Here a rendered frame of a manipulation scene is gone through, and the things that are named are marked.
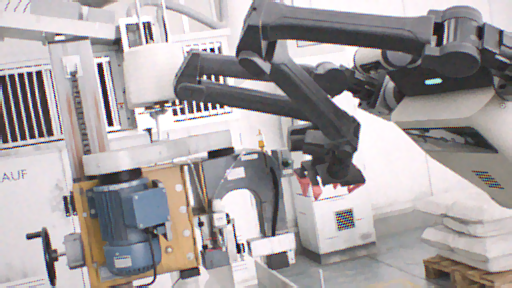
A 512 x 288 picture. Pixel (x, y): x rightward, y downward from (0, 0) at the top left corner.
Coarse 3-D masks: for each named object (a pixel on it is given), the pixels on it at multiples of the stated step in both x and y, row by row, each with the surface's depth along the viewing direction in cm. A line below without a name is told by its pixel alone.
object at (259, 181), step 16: (208, 160) 194; (224, 160) 196; (240, 160) 197; (256, 160) 198; (272, 160) 200; (208, 176) 194; (256, 176) 198; (272, 176) 200; (208, 192) 194; (224, 192) 196; (256, 192) 199; (272, 192) 200; (208, 208) 195; (272, 208) 200; (208, 224) 199; (272, 224) 200
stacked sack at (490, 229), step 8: (448, 216) 460; (440, 224) 479; (448, 224) 460; (456, 224) 449; (464, 224) 437; (472, 224) 428; (488, 224) 426; (496, 224) 427; (504, 224) 427; (464, 232) 442; (472, 232) 427; (480, 232) 424; (488, 232) 423; (496, 232) 425; (504, 232) 427
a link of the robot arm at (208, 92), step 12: (180, 84) 161; (192, 84) 161; (204, 84) 163; (216, 84) 165; (228, 84) 167; (180, 96) 160; (192, 96) 161; (204, 96) 163; (216, 96) 165; (228, 96) 165; (240, 96) 166; (252, 96) 166; (264, 96) 167; (276, 96) 168; (240, 108) 168; (252, 108) 167; (264, 108) 168; (276, 108) 168; (288, 108) 169; (300, 108) 169; (300, 120) 170
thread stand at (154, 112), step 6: (138, 6) 189; (138, 12) 189; (138, 18) 190; (138, 24) 190; (144, 36) 190; (144, 42) 190; (150, 42) 178; (150, 108) 175; (156, 108) 175; (162, 108) 173; (168, 108) 180; (138, 114) 199; (144, 114) 198; (150, 114) 204; (156, 114) 189; (162, 114) 179; (156, 120) 191; (156, 126) 191; (162, 138) 191; (168, 138) 191
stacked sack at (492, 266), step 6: (438, 252) 479; (444, 252) 471; (450, 252) 464; (450, 258) 465; (456, 258) 457; (462, 258) 450; (468, 258) 443; (498, 258) 426; (504, 258) 427; (510, 258) 427; (468, 264) 445; (474, 264) 437; (480, 264) 431; (486, 264) 425; (492, 264) 424; (498, 264) 424; (504, 264) 424; (510, 264) 425; (486, 270) 427; (492, 270) 422; (498, 270) 423; (504, 270) 425
